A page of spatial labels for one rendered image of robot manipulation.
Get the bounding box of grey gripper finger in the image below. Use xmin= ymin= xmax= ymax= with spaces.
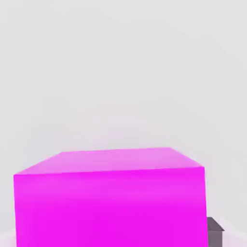
xmin=206 ymin=216 xmax=240 ymax=247

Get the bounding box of small magenta cube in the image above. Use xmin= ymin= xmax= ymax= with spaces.
xmin=13 ymin=147 xmax=209 ymax=247

